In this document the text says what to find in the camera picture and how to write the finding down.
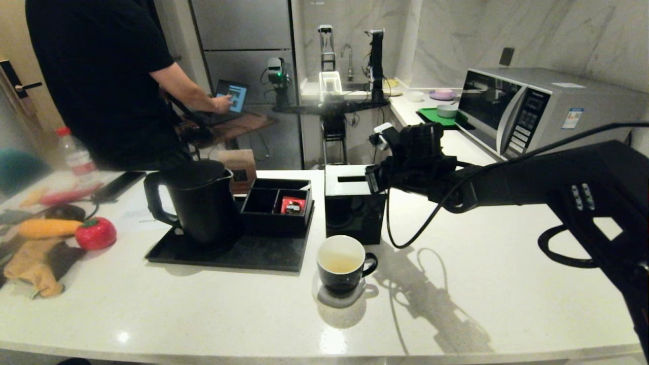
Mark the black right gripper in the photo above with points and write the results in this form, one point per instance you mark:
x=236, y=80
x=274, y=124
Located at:
x=410, y=172

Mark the black electric kettle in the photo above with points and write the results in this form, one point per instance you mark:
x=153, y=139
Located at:
x=203, y=208

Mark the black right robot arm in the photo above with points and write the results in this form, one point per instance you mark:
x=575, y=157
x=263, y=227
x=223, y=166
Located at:
x=557, y=182

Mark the person's bare hand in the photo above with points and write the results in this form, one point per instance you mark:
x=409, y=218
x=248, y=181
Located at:
x=222, y=104

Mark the green cutting board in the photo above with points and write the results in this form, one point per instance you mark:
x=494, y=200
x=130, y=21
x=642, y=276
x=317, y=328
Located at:
x=430, y=115

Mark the small grey bowl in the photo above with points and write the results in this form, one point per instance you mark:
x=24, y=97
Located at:
x=446, y=110

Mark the black tissue box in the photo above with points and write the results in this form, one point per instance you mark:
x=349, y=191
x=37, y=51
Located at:
x=350, y=213

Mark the small white bowl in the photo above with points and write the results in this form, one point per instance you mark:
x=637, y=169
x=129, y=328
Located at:
x=415, y=95

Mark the purple plate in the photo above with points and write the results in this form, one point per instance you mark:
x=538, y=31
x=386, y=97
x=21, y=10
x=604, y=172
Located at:
x=442, y=94

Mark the yellow round dish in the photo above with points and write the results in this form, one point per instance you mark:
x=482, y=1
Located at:
x=393, y=87

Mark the red sachet packet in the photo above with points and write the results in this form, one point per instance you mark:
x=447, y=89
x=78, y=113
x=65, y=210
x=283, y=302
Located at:
x=294, y=204

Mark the white dish rack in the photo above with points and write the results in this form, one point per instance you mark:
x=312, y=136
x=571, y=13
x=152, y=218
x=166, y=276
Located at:
x=329, y=82

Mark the black cup white inside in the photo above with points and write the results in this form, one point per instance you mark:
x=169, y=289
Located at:
x=339, y=281

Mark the black compartment organizer box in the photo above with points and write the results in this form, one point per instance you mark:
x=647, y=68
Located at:
x=276, y=225

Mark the upright black gripper stand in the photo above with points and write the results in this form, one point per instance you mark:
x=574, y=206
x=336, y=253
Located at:
x=325, y=34

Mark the black serving tray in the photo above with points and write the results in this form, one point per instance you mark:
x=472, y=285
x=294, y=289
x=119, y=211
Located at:
x=263, y=256

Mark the brown QR code sign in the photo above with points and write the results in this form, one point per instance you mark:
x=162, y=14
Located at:
x=241, y=165

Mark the wooden desk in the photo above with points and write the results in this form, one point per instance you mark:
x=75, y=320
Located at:
x=243, y=126

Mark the silver microwave oven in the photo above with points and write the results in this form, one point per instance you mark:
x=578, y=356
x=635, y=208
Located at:
x=583, y=106

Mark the open laptop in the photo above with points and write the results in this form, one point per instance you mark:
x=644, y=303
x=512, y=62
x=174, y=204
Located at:
x=236, y=96

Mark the grey refrigerator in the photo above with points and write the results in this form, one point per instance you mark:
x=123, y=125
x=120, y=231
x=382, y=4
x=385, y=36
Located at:
x=243, y=30

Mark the white printed paper sheet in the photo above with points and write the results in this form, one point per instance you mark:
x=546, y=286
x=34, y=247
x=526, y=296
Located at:
x=134, y=219

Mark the black smartphone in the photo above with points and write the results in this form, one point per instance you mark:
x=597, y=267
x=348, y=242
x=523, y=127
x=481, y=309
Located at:
x=119, y=185

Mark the red toy tomato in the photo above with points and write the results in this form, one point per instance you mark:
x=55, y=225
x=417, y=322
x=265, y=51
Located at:
x=95, y=234

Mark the person in black t-shirt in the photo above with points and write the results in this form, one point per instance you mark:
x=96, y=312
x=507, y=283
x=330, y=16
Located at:
x=96, y=76

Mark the plastic bottle red cap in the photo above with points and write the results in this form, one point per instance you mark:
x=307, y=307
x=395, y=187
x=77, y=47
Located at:
x=76, y=154

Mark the pink toy vegetable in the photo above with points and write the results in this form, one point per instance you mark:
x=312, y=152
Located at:
x=68, y=196

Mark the yellow toy corn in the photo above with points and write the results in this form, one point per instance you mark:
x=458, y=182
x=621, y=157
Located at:
x=48, y=229

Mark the tan cloth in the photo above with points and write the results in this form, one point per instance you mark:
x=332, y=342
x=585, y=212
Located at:
x=35, y=268

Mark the teal chair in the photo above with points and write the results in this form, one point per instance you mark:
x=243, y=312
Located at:
x=17, y=170

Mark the beige wooden door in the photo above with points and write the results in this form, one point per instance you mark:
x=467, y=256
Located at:
x=20, y=50

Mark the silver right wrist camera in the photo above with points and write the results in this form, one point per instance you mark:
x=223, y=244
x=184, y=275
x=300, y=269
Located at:
x=384, y=136

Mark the black wall outlet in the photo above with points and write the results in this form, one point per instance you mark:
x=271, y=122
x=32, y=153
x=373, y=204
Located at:
x=506, y=56

